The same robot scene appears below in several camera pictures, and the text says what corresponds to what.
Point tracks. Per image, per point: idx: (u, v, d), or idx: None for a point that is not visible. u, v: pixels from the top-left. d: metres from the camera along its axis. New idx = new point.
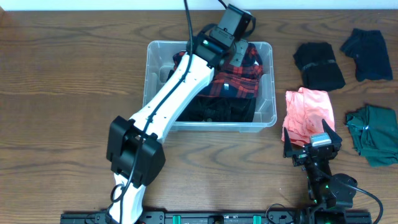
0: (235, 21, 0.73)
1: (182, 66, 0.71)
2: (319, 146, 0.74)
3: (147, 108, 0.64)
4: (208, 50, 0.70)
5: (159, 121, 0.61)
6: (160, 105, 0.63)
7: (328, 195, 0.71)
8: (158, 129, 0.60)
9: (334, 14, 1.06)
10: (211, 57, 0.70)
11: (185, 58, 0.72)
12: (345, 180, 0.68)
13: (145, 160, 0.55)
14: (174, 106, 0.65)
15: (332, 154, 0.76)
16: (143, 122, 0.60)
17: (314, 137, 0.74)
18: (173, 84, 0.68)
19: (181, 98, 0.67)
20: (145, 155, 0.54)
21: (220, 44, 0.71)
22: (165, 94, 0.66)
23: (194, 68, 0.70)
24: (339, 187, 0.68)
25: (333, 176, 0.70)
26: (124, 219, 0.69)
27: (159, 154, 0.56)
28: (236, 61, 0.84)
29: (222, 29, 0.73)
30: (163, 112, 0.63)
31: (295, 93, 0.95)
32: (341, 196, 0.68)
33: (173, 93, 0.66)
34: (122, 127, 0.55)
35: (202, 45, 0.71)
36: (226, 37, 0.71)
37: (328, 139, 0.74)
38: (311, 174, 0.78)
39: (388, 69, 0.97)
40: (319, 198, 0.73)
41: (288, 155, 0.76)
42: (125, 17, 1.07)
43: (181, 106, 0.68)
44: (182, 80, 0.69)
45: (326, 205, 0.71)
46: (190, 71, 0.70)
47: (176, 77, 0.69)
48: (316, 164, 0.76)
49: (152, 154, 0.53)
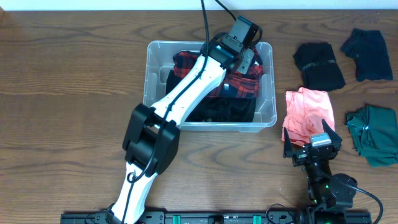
0: (244, 30, 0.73)
1: (198, 65, 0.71)
2: (319, 146, 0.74)
3: (165, 99, 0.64)
4: (220, 55, 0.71)
5: (177, 110, 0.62)
6: (179, 96, 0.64)
7: (328, 195, 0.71)
8: (176, 117, 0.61)
9: (334, 14, 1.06)
10: (222, 61, 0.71)
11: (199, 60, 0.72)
12: (345, 180, 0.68)
13: (163, 146, 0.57)
14: (191, 98, 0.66)
15: (333, 154, 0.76)
16: (163, 111, 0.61)
17: (314, 137, 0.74)
18: (190, 79, 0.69)
19: (198, 91, 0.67)
20: (164, 141, 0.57)
21: (231, 50, 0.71)
22: (183, 88, 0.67)
23: (209, 67, 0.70)
24: (339, 187, 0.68)
25: (333, 176, 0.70)
26: (126, 216, 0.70)
27: (176, 141, 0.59)
28: (242, 69, 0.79)
29: (233, 37, 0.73)
30: (181, 103, 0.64)
31: (295, 93, 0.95)
32: (341, 196, 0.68)
33: (190, 86, 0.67)
34: (143, 114, 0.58)
35: (214, 50, 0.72)
36: (236, 45, 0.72)
37: (328, 139, 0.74)
38: (311, 174, 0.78)
39: (388, 69, 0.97)
40: (319, 198, 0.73)
41: (288, 155, 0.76)
42: (125, 17, 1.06)
43: (197, 100, 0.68)
44: (199, 77, 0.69)
45: (326, 205, 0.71)
46: (206, 70, 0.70)
47: (193, 73, 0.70)
48: (316, 164, 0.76)
49: (171, 139, 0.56)
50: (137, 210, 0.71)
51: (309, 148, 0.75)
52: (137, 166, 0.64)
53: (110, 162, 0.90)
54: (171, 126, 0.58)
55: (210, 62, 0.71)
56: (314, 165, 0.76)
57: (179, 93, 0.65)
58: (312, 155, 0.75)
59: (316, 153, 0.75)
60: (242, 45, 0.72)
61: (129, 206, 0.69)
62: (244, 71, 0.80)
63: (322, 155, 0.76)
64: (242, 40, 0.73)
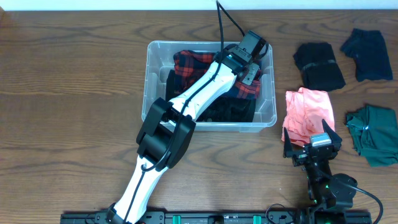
0: (252, 42, 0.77)
1: (212, 69, 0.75)
2: (319, 146, 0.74)
3: (181, 95, 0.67)
4: (229, 64, 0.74)
5: (193, 107, 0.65)
6: (194, 95, 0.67)
7: (328, 195, 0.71)
8: (191, 114, 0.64)
9: (334, 14, 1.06)
10: (233, 68, 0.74)
11: (212, 65, 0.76)
12: (345, 180, 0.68)
13: (179, 139, 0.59)
14: (205, 98, 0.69)
15: (333, 154, 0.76)
16: (180, 106, 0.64)
17: (314, 137, 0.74)
18: (204, 81, 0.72)
19: (211, 93, 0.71)
20: (180, 134, 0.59)
21: (240, 60, 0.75)
22: (198, 88, 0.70)
23: (222, 71, 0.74)
24: (339, 187, 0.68)
25: (332, 176, 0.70)
26: (129, 214, 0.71)
27: (190, 135, 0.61)
28: (247, 81, 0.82)
29: (242, 48, 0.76)
30: (196, 101, 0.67)
31: (295, 93, 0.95)
32: (341, 196, 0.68)
33: (205, 87, 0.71)
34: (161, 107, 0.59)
35: (226, 58, 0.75)
36: (245, 55, 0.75)
37: (328, 139, 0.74)
38: (311, 174, 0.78)
39: (388, 69, 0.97)
40: (319, 198, 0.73)
41: (288, 155, 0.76)
42: (125, 17, 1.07)
43: (208, 101, 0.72)
44: (212, 79, 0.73)
45: (326, 205, 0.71)
46: (219, 73, 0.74)
47: (208, 76, 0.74)
48: (316, 164, 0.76)
49: (188, 131, 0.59)
50: (140, 209, 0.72)
51: (309, 149, 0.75)
52: (148, 160, 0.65)
53: (110, 162, 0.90)
54: (187, 121, 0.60)
55: (222, 68, 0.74)
56: (314, 165, 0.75)
57: (194, 93, 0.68)
58: (312, 155, 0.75)
59: (316, 153, 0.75)
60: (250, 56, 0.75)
61: (135, 201, 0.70)
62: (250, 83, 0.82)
63: (322, 155, 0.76)
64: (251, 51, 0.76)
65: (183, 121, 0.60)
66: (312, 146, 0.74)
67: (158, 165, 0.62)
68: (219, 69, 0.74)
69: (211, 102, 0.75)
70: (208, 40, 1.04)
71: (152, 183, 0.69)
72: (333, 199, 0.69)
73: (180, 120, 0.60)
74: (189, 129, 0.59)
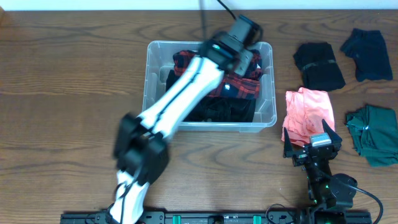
0: (245, 28, 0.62)
1: (193, 67, 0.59)
2: (319, 146, 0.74)
3: (154, 104, 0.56)
4: (216, 55, 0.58)
5: (168, 118, 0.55)
6: (169, 103, 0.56)
7: (328, 195, 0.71)
8: (166, 127, 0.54)
9: (334, 14, 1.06)
10: (219, 61, 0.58)
11: (194, 60, 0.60)
12: (345, 180, 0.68)
13: (152, 158, 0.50)
14: (184, 104, 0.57)
15: (333, 154, 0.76)
16: (152, 119, 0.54)
17: (314, 137, 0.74)
18: (181, 84, 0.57)
19: (192, 97, 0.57)
20: (150, 154, 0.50)
21: (230, 49, 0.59)
22: (175, 94, 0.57)
23: (205, 68, 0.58)
24: (339, 187, 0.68)
25: (332, 176, 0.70)
26: (124, 219, 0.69)
27: (166, 152, 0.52)
28: (239, 70, 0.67)
29: (232, 35, 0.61)
30: (176, 108, 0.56)
31: (295, 93, 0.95)
32: (341, 196, 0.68)
33: (183, 91, 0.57)
34: (129, 124, 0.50)
35: (211, 50, 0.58)
36: (235, 43, 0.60)
37: (328, 139, 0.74)
38: (311, 174, 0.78)
39: (388, 69, 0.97)
40: (319, 198, 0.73)
41: (288, 155, 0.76)
42: (125, 17, 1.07)
43: (188, 108, 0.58)
44: (191, 81, 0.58)
45: (326, 205, 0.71)
46: (200, 72, 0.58)
47: (185, 76, 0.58)
48: (316, 164, 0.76)
49: (158, 152, 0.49)
50: (134, 211, 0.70)
51: (309, 149, 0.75)
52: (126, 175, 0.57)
53: (110, 162, 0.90)
54: (157, 139, 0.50)
55: (204, 65, 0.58)
56: (314, 165, 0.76)
57: (170, 100, 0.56)
58: (312, 155, 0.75)
59: (316, 153, 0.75)
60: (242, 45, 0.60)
61: (125, 211, 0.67)
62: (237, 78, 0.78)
63: (322, 155, 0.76)
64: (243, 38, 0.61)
65: (152, 140, 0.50)
66: (312, 146, 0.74)
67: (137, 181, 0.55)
68: (200, 67, 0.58)
69: (191, 108, 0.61)
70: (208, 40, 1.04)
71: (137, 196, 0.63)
72: (333, 200, 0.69)
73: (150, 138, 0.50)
74: (160, 150, 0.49)
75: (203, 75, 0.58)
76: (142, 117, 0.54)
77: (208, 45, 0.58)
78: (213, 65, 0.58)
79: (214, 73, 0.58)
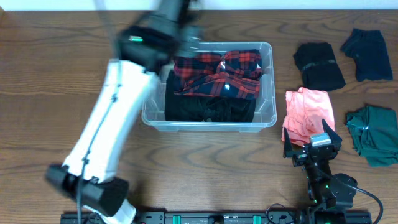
0: (170, 5, 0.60)
1: (112, 79, 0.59)
2: (319, 146, 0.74)
3: (80, 145, 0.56)
4: (142, 47, 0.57)
5: (96, 158, 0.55)
6: (92, 142, 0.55)
7: (328, 195, 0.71)
8: (97, 167, 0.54)
9: (333, 14, 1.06)
10: (147, 53, 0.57)
11: (111, 70, 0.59)
12: (346, 180, 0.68)
13: (92, 203, 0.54)
14: (114, 139, 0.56)
15: (333, 154, 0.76)
16: (78, 165, 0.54)
17: (314, 137, 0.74)
18: (104, 107, 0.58)
19: (120, 123, 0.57)
20: (90, 201, 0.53)
21: (158, 35, 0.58)
22: (101, 123, 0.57)
23: (127, 79, 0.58)
24: (339, 187, 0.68)
25: (333, 176, 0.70)
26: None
27: (109, 194, 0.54)
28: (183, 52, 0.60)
29: (158, 17, 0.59)
30: (105, 146, 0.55)
31: (295, 93, 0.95)
32: (341, 196, 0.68)
33: (106, 117, 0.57)
34: (58, 175, 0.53)
35: (130, 43, 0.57)
36: (166, 25, 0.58)
37: (328, 139, 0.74)
38: (311, 174, 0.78)
39: (388, 69, 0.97)
40: (319, 198, 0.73)
41: (288, 155, 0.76)
42: (125, 17, 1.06)
43: (122, 130, 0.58)
44: (114, 100, 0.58)
45: (326, 205, 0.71)
46: (122, 85, 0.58)
47: (107, 96, 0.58)
48: (316, 164, 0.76)
49: (96, 200, 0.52)
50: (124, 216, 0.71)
51: (309, 149, 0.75)
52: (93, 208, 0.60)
53: None
54: (91, 185, 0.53)
55: (124, 70, 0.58)
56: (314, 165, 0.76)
57: (93, 137, 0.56)
58: (312, 155, 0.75)
59: (316, 153, 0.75)
60: (173, 24, 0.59)
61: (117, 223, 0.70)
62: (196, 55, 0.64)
63: (322, 155, 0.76)
64: (173, 17, 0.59)
65: (89, 186, 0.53)
66: (312, 145, 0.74)
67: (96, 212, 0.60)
68: (119, 79, 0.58)
69: (127, 128, 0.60)
70: (208, 40, 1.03)
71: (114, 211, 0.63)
72: (333, 200, 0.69)
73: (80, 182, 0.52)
74: (98, 198, 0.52)
75: (124, 87, 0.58)
76: (68, 166, 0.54)
77: (127, 41, 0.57)
78: (135, 70, 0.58)
79: (142, 81, 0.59)
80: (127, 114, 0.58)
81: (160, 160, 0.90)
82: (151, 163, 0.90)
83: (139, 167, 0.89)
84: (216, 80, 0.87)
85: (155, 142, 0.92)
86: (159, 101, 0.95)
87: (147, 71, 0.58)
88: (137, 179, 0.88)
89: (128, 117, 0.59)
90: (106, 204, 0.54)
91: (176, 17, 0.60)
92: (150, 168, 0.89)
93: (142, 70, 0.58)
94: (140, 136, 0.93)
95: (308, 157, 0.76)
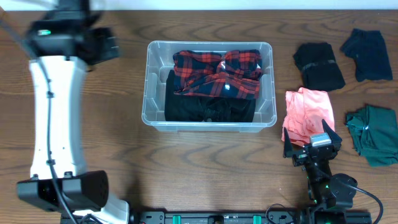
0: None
1: (39, 79, 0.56)
2: (319, 146, 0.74)
3: (38, 153, 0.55)
4: (54, 37, 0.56)
5: (59, 155, 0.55)
6: (48, 142, 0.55)
7: (328, 195, 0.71)
8: (64, 162, 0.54)
9: (334, 14, 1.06)
10: (62, 40, 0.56)
11: (34, 68, 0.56)
12: (346, 180, 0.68)
13: (78, 199, 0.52)
14: (65, 132, 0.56)
15: (333, 154, 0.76)
16: (46, 170, 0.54)
17: (314, 137, 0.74)
18: (44, 107, 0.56)
19: (66, 113, 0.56)
20: (74, 196, 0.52)
21: (66, 23, 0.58)
22: (46, 124, 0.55)
23: (58, 71, 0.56)
24: (339, 187, 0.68)
25: (332, 176, 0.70)
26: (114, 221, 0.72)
27: (88, 183, 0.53)
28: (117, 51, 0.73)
29: (61, 10, 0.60)
30: (59, 144, 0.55)
31: (295, 93, 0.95)
32: (341, 196, 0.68)
33: (50, 115, 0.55)
34: (30, 188, 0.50)
35: (39, 38, 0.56)
36: (73, 13, 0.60)
37: (328, 139, 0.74)
38: (310, 174, 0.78)
39: (388, 69, 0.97)
40: (319, 198, 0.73)
41: (288, 155, 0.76)
42: (125, 18, 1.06)
43: (72, 118, 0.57)
44: (50, 96, 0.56)
45: (326, 205, 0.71)
46: (51, 80, 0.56)
47: (40, 96, 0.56)
48: (316, 164, 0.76)
49: (79, 191, 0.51)
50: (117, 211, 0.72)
51: (309, 149, 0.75)
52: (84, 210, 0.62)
53: (109, 162, 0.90)
54: (68, 180, 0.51)
55: (47, 63, 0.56)
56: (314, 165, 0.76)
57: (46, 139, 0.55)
58: (312, 155, 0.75)
59: (316, 153, 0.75)
60: (78, 13, 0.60)
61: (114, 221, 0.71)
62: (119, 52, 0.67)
63: (321, 155, 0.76)
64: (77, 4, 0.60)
65: (66, 183, 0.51)
66: (312, 145, 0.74)
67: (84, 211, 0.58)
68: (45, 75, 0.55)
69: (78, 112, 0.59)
70: (208, 40, 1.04)
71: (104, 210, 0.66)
72: (333, 199, 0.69)
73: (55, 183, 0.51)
74: (80, 188, 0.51)
75: (55, 81, 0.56)
76: (37, 175, 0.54)
77: (36, 37, 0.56)
78: (60, 60, 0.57)
79: (68, 68, 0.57)
80: (70, 101, 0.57)
81: (160, 160, 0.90)
82: (151, 163, 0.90)
83: (138, 167, 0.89)
84: (216, 80, 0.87)
85: (155, 142, 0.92)
86: (159, 101, 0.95)
87: (69, 58, 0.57)
88: (137, 179, 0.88)
89: (73, 102, 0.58)
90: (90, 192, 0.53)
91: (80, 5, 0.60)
92: (150, 167, 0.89)
93: (64, 58, 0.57)
94: (140, 136, 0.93)
95: (308, 157, 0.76)
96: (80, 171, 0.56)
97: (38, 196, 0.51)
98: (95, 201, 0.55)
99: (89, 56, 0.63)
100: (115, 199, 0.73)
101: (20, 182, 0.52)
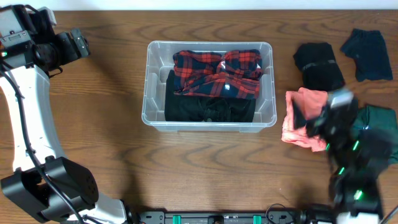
0: (12, 17, 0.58)
1: (8, 88, 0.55)
2: (339, 106, 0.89)
3: (17, 149, 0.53)
4: (15, 56, 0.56)
5: (36, 145, 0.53)
6: (23, 134, 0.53)
7: (364, 156, 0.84)
8: (44, 150, 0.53)
9: (334, 14, 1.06)
10: (24, 60, 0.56)
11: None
12: (375, 144, 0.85)
13: (67, 182, 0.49)
14: (38, 126, 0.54)
15: (353, 113, 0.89)
16: (27, 161, 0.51)
17: (335, 96, 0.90)
18: (15, 109, 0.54)
19: (37, 109, 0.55)
20: (63, 178, 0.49)
21: (19, 46, 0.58)
22: (20, 124, 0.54)
23: (22, 74, 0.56)
24: (372, 145, 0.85)
25: (353, 140, 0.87)
26: (117, 218, 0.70)
27: (73, 166, 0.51)
28: (81, 48, 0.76)
29: (9, 33, 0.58)
30: (35, 134, 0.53)
31: (294, 93, 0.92)
32: (375, 153, 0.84)
33: (22, 115, 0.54)
34: (15, 183, 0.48)
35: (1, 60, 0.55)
36: (23, 35, 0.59)
37: (348, 97, 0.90)
38: (328, 140, 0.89)
39: (388, 69, 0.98)
40: (347, 163, 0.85)
41: (301, 123, 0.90)
42: (125, 17, 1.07)
43: (45, 115, 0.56)
44: (18, 97, 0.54)
45: (354, 168, 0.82)
46: (16, 85, 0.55)
47: (11, 101, 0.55)
48: (334, 129, 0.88)
49: (64, 170, 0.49)
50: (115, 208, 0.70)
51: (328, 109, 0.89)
52: (84, 211, 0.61)
53: (109, 162, 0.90)
54: (50, 163, 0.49)
55: (17, 75, 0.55)
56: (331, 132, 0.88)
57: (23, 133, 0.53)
58: (331, 116, 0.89)
59: (337, 112, 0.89)
60: (26, 32, 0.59)
61: (115, 218, 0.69)
62: (87, 52, 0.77)
63: (348, 116, 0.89)
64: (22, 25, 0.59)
65: (49, 165, 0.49)
66: (332, 106, 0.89)
67: (78, 208, 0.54)
68: (12, 82, 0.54)
69: (50, 112, 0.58)
70: (208, 40, 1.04)
71: (102, 211, 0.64)
72: (364, 162, 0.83)
73: (39, 170, 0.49)
74: (63, 167, 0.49)
75: (21, 85, 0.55)
76: (19, 168, 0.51)
77: None
78: (22, 69, 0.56)
79: (30, 73, 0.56)
80: (38, 100, 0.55)
81: (160, 160, 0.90)
82: (150, 163, 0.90)
83: (138, 167, 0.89)
84: (216, 80, 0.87)
85: (155, 142, 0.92)
86: (159, 101, 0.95)
87: (31, 65, 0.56)
88: (136, 180, 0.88)
89: (41, 101, 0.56)
90: (76, 175, 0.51)
91: (23, 25, 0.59)
92: (150, 168, 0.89)
93: (25, 66, 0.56)
94: (140, 136, 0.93)
95: (328, 119, 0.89)
96: (58, 155, 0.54)
97: (25, 190, 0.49)
98: (84, 191, 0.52)
99: (56, 63, 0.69)
100: (109, 199, 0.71)
101: (3, 180, 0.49)
